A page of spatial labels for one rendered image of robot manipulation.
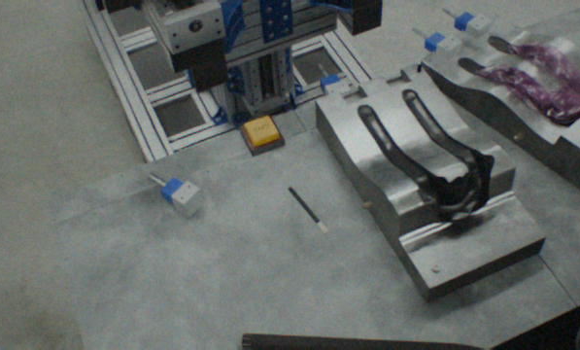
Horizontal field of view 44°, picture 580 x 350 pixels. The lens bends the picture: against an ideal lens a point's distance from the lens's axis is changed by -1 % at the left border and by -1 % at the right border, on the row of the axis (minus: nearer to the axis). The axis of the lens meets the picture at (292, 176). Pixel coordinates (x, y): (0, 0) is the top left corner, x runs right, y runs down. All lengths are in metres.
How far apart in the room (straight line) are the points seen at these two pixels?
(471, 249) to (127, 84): 1.60
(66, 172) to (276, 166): 1.32
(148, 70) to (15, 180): 0.64
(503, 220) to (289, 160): 0.48
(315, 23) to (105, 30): 1.12
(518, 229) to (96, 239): 0.85
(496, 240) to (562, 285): 0.16
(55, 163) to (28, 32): 0.79
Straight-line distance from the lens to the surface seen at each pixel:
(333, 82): 1.70
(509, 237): 1.45
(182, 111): 2.55
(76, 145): 2.84
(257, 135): 1.60
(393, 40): 3.07
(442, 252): 1.40
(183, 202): 1.49
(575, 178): 1.62
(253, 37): 1.95
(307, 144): 1.62
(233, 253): 1.47
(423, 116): 1.58
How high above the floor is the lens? 2.05
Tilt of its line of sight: 53 degrees down
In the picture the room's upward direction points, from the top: 5 degrees counter-clockwise
